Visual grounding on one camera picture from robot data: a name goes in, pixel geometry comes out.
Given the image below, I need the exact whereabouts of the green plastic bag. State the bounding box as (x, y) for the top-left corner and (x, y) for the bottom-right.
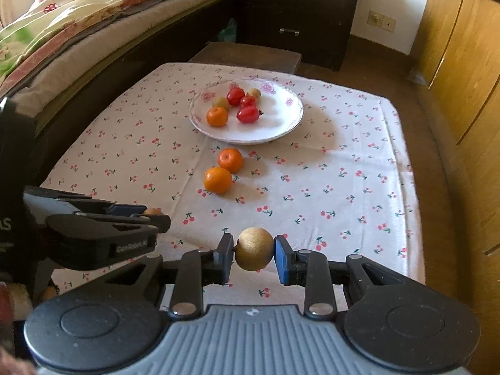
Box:
(221, 17), (238, 43)

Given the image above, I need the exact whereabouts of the orange mandarin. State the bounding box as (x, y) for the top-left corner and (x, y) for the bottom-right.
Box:
(217, 147), (244, 174)
(206, 106), (229, 128)
(203, 166), (233, 195)

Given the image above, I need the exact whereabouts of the light wooden wardrobe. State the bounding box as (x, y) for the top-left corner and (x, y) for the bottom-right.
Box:
(406, 0), (500, 282)

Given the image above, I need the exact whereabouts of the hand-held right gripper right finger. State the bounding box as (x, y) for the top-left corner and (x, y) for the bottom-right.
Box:
(274, 235), (407, 319)

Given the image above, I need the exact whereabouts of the floral quilt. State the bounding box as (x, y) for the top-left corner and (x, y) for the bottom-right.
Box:
(0, 0), (231, 83)

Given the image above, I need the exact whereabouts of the cherry print tablecloth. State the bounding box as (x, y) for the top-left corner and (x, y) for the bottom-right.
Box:
(40, 62), (415, 301)

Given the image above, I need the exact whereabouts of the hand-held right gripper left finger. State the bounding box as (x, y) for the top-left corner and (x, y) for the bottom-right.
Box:
(102, 233), (235, 320)

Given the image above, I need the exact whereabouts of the dark wooden nightstand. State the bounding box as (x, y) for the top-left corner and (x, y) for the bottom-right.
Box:
(230, 0), (362, 72)

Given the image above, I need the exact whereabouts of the long red cherry tomato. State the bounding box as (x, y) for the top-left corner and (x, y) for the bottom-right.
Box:
(237, 107), (263, 124)

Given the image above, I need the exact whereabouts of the large pale longan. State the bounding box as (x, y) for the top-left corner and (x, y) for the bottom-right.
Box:
(234, 227), (275, 272)

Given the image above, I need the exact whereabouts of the beige wall socket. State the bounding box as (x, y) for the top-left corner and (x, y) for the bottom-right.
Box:
(368, 10), (397, 32)

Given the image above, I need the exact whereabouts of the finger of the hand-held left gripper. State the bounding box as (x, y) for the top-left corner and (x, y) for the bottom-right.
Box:
(23, 187), (148, 220)
(47, 213), (171, 236)

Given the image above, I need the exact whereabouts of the brown wooden stool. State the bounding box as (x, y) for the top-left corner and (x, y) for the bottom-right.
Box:
(188, 41), (302, 75)

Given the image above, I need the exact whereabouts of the white floral plate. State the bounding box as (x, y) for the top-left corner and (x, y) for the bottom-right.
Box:
(188, 80), (304, 145)

